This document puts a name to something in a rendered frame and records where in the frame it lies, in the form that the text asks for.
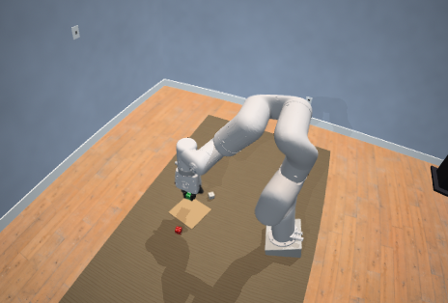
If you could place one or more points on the tan square mat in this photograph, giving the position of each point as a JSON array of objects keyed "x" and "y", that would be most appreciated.
[{"x": 189, "y": 213}]

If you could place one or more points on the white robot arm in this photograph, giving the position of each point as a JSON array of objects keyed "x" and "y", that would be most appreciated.
[{"x": 291, "y": 137}]

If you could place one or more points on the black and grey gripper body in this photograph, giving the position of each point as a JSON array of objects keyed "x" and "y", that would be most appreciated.
[{"x": 188, "y": 184}]

